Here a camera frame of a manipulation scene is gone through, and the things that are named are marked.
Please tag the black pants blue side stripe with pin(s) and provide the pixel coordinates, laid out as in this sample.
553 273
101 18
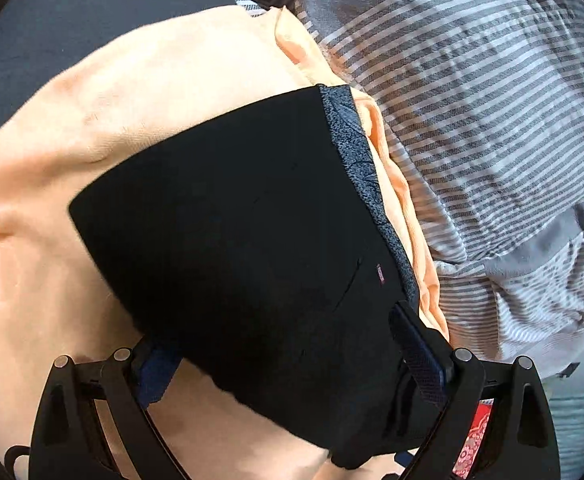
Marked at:
256 246

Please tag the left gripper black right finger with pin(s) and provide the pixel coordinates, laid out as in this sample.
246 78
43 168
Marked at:
519 440

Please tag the peach bear-pattern blanket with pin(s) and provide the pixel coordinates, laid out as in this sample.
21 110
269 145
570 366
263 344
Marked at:
135 91

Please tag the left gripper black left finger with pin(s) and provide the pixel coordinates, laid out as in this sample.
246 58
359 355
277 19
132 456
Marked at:
69 441

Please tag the grey white striped duvet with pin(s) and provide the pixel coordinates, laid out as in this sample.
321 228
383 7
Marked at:
483 102

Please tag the dark grey coat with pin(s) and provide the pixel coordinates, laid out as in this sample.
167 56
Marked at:
41 38

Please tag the red embroidered pillow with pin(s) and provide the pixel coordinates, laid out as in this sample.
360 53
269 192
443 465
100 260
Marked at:
473 440

